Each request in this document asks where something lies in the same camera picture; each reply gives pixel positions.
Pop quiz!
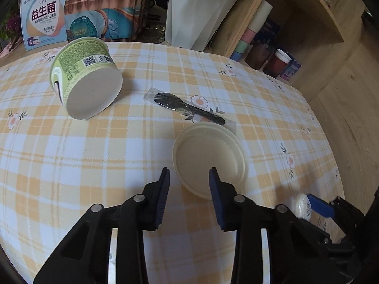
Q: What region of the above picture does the small white round packet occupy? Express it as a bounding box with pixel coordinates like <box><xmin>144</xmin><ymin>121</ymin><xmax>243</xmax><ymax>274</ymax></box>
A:
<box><xmin>294</xmin><ymin>194</ymin><xmax>312</xmax><ymax>221</ymax></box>

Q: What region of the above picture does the black plastic fork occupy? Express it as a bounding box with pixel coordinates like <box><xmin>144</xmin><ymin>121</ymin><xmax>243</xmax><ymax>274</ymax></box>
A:
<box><xmin>143</xmin><ymin>87</ymin><xmax>236</xmax><ymax>134</ymax></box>

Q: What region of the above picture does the green paper noodle cup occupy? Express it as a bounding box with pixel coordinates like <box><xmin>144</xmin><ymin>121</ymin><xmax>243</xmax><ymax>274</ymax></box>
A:
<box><xmin>50</xmin><ymin>37</ymin><xmax>123</xmax><ymax>120</ymax></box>

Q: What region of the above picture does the orange plaid tablecloth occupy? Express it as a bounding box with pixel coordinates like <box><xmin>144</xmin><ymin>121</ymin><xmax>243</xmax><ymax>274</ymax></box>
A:
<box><xmin>1</xmin><ymin>43</ymin><xmax>344</xmax><ymax>282</ymax></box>

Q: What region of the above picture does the small purple blue box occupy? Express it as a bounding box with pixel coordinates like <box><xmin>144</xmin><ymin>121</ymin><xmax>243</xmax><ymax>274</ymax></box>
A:
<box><xmin>280</xmin><ymin>60</ymin><xmax>301</xmax><ymax>81</ymax></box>

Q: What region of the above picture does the red cup white rim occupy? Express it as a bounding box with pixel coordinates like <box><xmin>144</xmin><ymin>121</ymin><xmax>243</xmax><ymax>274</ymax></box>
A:
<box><xmin>263</xmin><ymin>49</ymin><xmax>292</xmax><ymax>78</ymax></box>

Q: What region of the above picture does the dark brown cup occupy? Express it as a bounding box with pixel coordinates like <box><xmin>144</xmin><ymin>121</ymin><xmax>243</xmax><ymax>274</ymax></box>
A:
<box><xmin>245</xmin><ymin>43</ymin><xmax>271</xmax><ymax>70</ymax></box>

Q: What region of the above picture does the white angular flower vase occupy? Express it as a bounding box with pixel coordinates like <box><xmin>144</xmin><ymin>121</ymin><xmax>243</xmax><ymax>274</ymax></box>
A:
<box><xmin>165</xmin><ymin>0</ymin><xmax>236</xmax><ymax>51</ymax></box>

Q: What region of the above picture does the wooden shelf unit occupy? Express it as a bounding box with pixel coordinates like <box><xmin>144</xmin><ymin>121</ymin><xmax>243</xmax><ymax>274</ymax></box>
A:
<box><xmin>209</xmin><ymin>0</ymin><xmax>365</xmax><ymax>101</ymax></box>

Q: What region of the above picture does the pink teal gift box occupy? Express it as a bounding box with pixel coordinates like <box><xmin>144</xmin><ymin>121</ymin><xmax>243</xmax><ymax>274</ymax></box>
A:
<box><xmin>64</xmin><ymin>0</ymin><xmax>146</xmax><ymax>42</ymax></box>

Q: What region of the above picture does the stack of pastel cups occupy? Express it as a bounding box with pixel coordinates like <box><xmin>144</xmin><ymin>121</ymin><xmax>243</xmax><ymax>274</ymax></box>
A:
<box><xmin>230</xmin><ymin>0</ymin><xmax>273</xmax><ymax>62</ymax></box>

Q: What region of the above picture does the white blue probiotic box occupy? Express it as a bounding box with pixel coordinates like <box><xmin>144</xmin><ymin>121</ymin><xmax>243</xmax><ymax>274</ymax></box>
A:
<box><xmin>21</xmin><ymin>0</ymin><xmax>67</xmax><ymax>51</ymax></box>

